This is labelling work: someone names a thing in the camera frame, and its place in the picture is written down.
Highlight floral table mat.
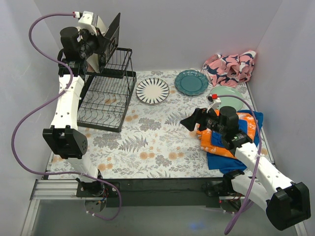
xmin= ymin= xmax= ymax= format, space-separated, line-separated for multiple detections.
xmin=48 ymin=69 xmax=275 ymax=179

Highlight orange white cloth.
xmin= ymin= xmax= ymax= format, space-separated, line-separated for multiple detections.
xmin=196 ymin=110 xmax=259 ymax=159

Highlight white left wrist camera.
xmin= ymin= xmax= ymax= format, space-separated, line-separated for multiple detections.
xmin=73 ymin=11 xmax=98 ymax=35

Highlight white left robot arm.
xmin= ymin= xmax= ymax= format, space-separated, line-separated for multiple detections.
xmin=43 ymin=27 xmax=110 ymax=197

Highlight teal scalloped plate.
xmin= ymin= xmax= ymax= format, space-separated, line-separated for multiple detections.
xmin=174 ymin=70 xmax=209 ymax=96

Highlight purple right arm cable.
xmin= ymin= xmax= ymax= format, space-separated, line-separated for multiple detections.
xmin=214 ymin=94 xmax=262 ymax=235

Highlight white black rimmed square plate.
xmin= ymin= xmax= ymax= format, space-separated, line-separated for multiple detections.
xmin=87 ymin=16 xmax=108 ymax=72

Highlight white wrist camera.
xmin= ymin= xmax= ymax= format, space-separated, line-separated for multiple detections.
xmin=73 ymin=11 xmax=98 ymax=35
xmin=206 ymin=93 xmax=221 ymax=112

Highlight black wire dish rack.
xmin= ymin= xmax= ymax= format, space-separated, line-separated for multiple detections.
xmin=77 ymin=48 xmax=137 ymax=133

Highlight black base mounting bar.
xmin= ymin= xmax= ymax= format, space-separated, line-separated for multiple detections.
xmin=76 ymin=177 xmax=239 ymax=207

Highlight pink navy patterned cloth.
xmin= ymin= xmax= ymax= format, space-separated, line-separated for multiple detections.
xmin=200 ymin=50 xmax=257 ymax=88

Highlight mint green plate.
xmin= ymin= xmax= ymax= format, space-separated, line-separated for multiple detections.
xmin=209 ymin=85 xmax=244 ymax=111

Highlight white blue striped plate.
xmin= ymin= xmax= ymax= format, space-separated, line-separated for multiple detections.
xmin=136 ymin=78 xmax=170 ymax=105

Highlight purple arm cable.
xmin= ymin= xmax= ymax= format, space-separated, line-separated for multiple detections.
xmin=214 ymin=94 xmax=262 ymax=235
xmin=11 ymin=11 xmax=123 ymax=221

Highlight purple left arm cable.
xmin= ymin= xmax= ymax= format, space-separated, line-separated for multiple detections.
xmin=11 ymin=11 xmax=123 ymax=221

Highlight blue cloth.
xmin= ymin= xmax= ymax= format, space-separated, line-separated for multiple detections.
xmin=207 ymin=111 xmax=263 ymax=174

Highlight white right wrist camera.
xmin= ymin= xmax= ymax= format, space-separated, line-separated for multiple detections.
xmin=206 ymin=93 xmax=221 ymax=112

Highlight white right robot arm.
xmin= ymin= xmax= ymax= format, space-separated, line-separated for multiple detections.
xmin=180 ymin=106 xmax=311 ymax=231

